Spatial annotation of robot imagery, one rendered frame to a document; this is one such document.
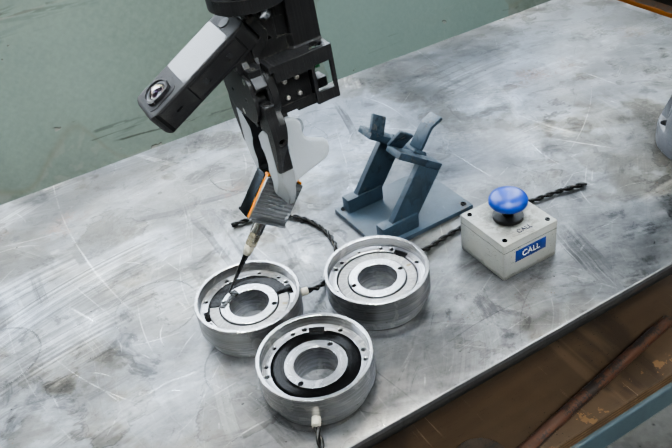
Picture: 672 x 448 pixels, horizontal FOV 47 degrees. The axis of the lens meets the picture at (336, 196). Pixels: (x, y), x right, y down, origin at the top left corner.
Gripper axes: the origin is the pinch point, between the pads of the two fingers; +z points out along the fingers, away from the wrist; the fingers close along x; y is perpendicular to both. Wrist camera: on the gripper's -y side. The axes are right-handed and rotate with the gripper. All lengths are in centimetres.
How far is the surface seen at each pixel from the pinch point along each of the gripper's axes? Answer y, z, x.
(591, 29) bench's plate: 67, 16, 26
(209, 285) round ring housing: -8.9, 8.7, 1.6
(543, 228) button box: 22.4, 9.8, -12.6
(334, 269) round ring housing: 2.9, 10.1, -3.4
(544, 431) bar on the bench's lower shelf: 19.4, 37.4, -15.6
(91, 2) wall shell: 12, 27, 153
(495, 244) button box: 17.2, 9.7, -11.4
